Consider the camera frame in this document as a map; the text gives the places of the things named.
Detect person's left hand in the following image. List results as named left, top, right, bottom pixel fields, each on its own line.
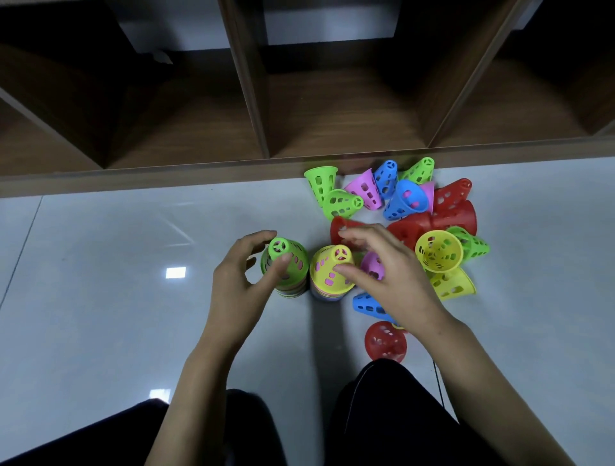
left=204, top=230, right=293, bottom=353

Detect person's right hand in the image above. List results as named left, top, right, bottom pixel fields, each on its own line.
left=334, top=223, right=452, bottom=337

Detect green perforated plastic cone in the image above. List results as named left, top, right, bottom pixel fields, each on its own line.
left=260, top=237, right=309, bottom=291

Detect yellow perforated plastic cone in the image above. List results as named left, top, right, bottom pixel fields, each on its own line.
left=309, top=245, right=356, bottom=294

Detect person's right forearm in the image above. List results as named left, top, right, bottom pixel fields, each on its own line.
left=415, top=317, right=577, bottom=466

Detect person's left forearm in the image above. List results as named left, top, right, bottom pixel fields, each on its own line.
left=144, top=331, right=246, bottom=466

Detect stack of nested colourful cones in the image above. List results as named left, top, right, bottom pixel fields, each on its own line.
left=310, top=283, right=355, bottom=303
left=273, top=278, right=309, bottom=299

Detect pile of loose colourful cones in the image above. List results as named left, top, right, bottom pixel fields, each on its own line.
left=304, top=157, right=491, bottom=364

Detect person's right leg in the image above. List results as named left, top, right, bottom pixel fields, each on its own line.
left=327, top=359, right=510, bottom=466

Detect person's leg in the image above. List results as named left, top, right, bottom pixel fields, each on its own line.
left=327, top=359, right=510, bottom=466
left=0, top=389, right=289, bottom=466

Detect brown wooden shelf unit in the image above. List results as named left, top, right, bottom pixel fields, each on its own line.
left=0, top=0, right=615, bottom=198

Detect person's left leg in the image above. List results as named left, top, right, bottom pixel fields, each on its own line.
left=0, top=389, right=289, bottom=466

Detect thin black cable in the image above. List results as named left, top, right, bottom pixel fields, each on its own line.
left=433, top=359, right=447, bottom=411

